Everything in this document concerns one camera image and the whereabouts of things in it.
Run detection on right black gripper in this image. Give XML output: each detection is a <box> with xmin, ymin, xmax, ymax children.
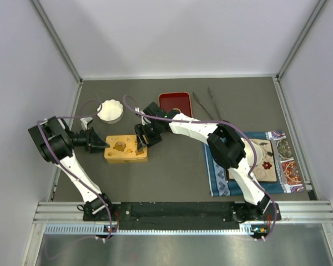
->
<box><xmin>134</xmin><ymin>121</ymin><xmax>162</xmax><ymax>152</ymax></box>

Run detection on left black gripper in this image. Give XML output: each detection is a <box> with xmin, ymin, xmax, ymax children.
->
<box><xmin>68</xmin><ymin>126</ymin><xmax>110</xmax><ymax>152</ymax></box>

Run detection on silver tin lid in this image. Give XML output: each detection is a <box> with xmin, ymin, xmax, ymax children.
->
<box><xmin>104</xmin><ymin>135</ymin><xmax>148</xmax><ymax>156</ymax></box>

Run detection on white scalloped dish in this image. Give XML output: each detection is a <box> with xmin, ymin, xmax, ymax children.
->
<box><xmin>97</xmin><ymin>99</ymin><xmax>124</xmax><ymax>124</ymax></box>

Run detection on metal tongs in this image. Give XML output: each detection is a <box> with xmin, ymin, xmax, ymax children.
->
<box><xmin>191</xmin><ymin>87</ymin><xmax>222</xmax><ymax>121</ymax></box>

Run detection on gold cookie tin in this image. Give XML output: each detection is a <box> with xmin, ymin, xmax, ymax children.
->
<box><xmin>104</xmin><ymin>153</ymin><xmax>148</xmax><ymax>164</ymax></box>

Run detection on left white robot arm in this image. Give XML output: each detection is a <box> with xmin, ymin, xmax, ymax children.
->
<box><xmin>28</xmin><ymin>116</ymin><xmax>115</xmax><ymax>221</ymax></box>

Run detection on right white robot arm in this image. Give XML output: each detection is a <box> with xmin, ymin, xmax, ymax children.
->
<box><xmin>134</xmin><ymin>102</ymin><xmax>270</xmax><ymax>219</ymax></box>

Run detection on red lacquer tray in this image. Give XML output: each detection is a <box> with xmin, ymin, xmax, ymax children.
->
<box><xmin>158</xmin><ymin>92</ymin><xmax>193</xmax><ymax>117</ymax></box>

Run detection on white bowl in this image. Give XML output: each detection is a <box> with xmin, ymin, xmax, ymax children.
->
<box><xmin>245</xmin><ymin>141</ymin><xmax>263</xmax><ymax>167</ymax></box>

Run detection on floral square plate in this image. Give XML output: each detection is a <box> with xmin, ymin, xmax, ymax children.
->
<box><xmin>226</xmin><ymin>138</ymin><xmax>280</xmax><ymax>183</ymax></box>

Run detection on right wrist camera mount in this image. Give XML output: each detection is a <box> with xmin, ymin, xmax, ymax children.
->
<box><xmin>135</xmin><ymin>107</ymin><xmax>152</xmax><ymax>126</ymax></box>

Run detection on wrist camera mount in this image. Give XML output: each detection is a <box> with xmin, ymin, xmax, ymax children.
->
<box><xmin>135</xmin><ymin>107</ymin><xmax>152</xmax><ymax>126</ymax></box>
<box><xmin>80</xmin><ymin>117</ymin><xmax>93</xmax><ymax>131</ymax></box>

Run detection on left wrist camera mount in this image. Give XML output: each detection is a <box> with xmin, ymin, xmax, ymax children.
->
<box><xmin>80</xmin><ymin>117</ymin><xmax>93</xmax><ymax>131</ymax></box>

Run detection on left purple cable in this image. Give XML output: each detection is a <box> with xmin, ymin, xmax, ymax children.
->
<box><xmin>37</xmin><ymin>100</ymin><xmax>118</xmax><ymax>241</ymax></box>

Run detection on purple cable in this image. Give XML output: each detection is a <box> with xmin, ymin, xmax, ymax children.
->
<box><xmin>123</xmin><ymin>95</ymin><xmax>280</xmax><ymax>241</ymax></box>
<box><xmin>37</xmin><ymin>100</ymin><xmax>118</xmax><ymax>241</ymax></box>

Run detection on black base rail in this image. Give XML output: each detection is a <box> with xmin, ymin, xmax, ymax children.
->
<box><xmin>83</xmin><ymin>201</ymin><xmax>281</xmax><ymax>230</ymax></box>

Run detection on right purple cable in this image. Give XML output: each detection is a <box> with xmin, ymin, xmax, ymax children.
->
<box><xmin>123</xmin><ymin>95</ymin><xmax>280</xmax><ymax>241</ymax></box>

